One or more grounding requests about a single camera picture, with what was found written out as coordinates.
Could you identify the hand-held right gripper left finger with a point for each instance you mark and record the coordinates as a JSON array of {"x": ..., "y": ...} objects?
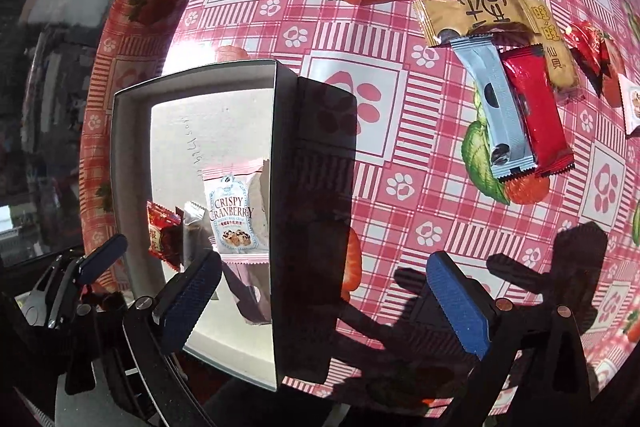
[{"x": 192, "y": 302}]

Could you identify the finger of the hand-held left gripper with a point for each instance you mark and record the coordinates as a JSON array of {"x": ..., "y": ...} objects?
[{"x": 102, "y": 257}]

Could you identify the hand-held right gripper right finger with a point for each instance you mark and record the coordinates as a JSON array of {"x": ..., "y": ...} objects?
[{"x": 457, "y": 307}]

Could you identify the yellow rice cracker packet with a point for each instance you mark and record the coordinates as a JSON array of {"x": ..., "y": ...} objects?
[{"x": 555, "y": 57}]

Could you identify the dark red snack packet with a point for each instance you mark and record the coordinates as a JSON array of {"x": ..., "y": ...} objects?
[
  {"x": 161, "y": 232},
  {"x": 585, "y": 42}
]

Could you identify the small silver snack packet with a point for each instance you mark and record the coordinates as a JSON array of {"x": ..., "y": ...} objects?
[{"x": 194, "y": 227}]

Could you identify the white snack packet blue label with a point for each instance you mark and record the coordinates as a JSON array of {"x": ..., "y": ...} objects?
[{"x": 235, "y": 217}]

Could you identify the pink strawberry printed tablecloth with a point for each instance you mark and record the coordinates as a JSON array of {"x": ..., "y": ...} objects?
[{"x": 400, "y": 132}]

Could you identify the red snack bar packet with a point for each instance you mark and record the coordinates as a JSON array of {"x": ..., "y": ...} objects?
[{"x": 540, "y": 122}]

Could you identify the grey snack bar packet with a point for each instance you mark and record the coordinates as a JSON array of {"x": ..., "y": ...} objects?
[{"x": 495, "y": 107}]

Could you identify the small white snack packet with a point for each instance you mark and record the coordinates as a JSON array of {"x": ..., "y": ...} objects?
[{"x": 632, "y": 104}]

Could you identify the tan snack packet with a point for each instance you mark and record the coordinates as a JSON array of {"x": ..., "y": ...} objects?
[{"x": 450, "y": 19}]

